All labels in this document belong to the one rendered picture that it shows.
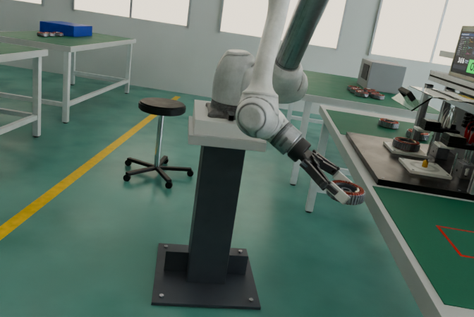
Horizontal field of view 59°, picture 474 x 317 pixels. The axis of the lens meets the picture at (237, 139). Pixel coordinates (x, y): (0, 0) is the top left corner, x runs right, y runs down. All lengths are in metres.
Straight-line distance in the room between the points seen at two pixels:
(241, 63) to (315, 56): 4.65
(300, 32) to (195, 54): 4.87
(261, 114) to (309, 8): 0.57
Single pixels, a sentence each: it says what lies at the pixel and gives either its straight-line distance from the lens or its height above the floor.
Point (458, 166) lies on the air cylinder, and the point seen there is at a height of 0.80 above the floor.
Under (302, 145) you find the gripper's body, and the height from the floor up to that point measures 0.88.
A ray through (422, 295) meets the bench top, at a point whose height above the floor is 0.73.
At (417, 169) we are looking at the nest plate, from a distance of 1.67.
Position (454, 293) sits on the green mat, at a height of 0.75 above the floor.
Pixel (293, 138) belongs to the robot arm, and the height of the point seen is 0.90.
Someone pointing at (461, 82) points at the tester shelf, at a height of 1.10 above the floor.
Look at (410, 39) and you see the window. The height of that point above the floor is 1.27.
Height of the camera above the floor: 1.22
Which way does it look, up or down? 16 degrees down
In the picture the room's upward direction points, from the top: 8 degrees clockwise
